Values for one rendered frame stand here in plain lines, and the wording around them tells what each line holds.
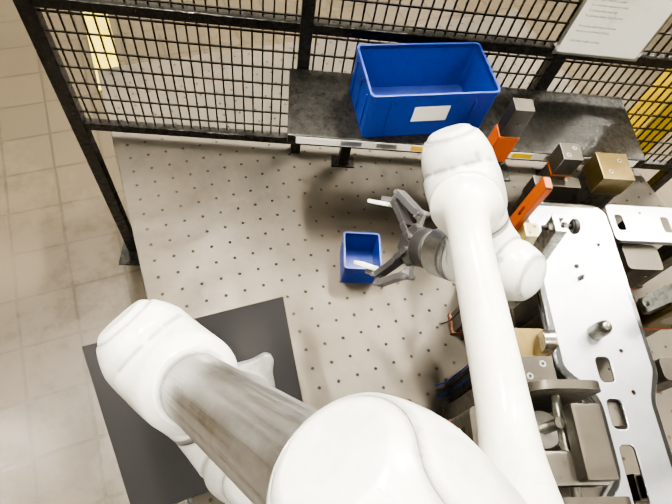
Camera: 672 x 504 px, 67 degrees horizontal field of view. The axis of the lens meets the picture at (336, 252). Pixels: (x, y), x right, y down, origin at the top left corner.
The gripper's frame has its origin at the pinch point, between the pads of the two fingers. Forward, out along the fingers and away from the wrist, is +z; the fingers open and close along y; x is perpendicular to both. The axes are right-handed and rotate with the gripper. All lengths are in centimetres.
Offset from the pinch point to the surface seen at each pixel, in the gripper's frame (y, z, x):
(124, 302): -50, 117, 17
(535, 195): 14.7, -24.1, -19.7
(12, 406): -87, 109, 49
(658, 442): -26, -49, -41
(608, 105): 46, -9, -64
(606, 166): 27, -20, -50
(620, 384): -18, -40, -39
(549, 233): 7.6, -31.4, -16.2
